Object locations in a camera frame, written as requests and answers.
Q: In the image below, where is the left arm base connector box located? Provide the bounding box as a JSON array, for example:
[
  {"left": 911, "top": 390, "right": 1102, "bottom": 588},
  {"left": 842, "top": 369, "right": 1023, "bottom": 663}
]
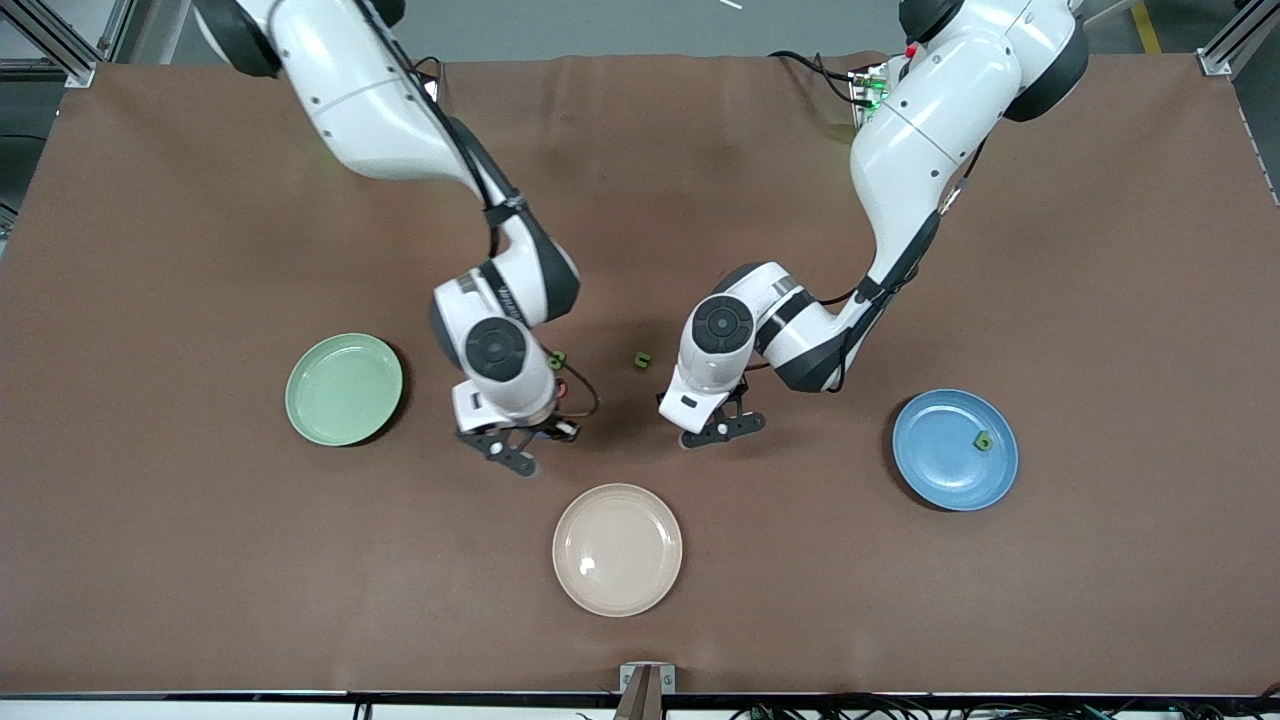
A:
[{"left": 850, "top": 62, "right": 893, "bottom": 126}]

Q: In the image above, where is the beige plate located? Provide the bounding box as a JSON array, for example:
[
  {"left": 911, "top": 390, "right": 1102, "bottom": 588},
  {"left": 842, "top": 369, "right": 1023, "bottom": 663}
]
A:
[{"left": 552, "top": 484, "right": 684, "bottom": 618}]

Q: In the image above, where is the light green plate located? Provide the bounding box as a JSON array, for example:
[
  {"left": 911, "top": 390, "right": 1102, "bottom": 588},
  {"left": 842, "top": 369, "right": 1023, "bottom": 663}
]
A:
[{"left": 286, "top": 333, "right": 404, "bottom": 447}]

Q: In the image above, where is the blue plate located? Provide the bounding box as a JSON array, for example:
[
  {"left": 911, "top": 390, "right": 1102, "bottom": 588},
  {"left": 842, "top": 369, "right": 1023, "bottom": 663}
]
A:
[{"left": 892, "top": 389, "right": 1019, "bottom": 512}]

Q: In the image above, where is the brown table cover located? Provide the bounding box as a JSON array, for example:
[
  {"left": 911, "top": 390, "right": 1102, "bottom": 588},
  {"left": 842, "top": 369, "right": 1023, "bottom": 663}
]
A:
[{"left": 0, "top": 52, "right": 1280, "bottom": 698}]

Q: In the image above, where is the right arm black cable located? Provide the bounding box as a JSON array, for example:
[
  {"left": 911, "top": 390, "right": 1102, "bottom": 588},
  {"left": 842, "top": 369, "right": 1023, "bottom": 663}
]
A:
[{"left": 345, "top": 0, "right": 601, "bottom": 421}]

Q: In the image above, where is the tan pointed post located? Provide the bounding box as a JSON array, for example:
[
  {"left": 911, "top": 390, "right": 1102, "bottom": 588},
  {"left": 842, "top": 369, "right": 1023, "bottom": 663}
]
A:
[{"left": 613, "top": 666, "right": 664, "bottom": 720}]

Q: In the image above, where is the black base power cable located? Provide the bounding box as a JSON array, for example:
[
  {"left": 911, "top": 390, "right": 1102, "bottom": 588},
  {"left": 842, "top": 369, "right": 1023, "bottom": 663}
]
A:
[{"left": 768, "top": 50, "right": 863, "bottom": 106}]

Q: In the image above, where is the aluminium frame profile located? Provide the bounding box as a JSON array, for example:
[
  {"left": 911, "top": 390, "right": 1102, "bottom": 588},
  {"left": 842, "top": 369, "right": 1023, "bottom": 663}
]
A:
[
  {"left": 0, "top": 0, "right": 136, "bottom": 89},
  {"left": 1198, "top": 0, "right": 1280, "bottom": 79}
]

